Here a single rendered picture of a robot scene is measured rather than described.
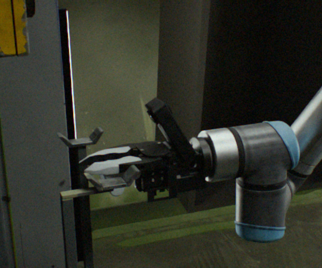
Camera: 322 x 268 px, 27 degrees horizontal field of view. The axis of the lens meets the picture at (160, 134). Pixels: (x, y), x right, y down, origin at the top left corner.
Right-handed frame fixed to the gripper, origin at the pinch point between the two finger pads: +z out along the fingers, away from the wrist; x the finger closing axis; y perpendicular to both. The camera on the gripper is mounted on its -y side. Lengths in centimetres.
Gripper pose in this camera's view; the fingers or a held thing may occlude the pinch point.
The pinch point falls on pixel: (89, 162)
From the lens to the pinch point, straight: 108.6
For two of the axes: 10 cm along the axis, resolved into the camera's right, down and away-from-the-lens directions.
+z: -9.4, 1.3, -3.1
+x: -3.4, -3.0, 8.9
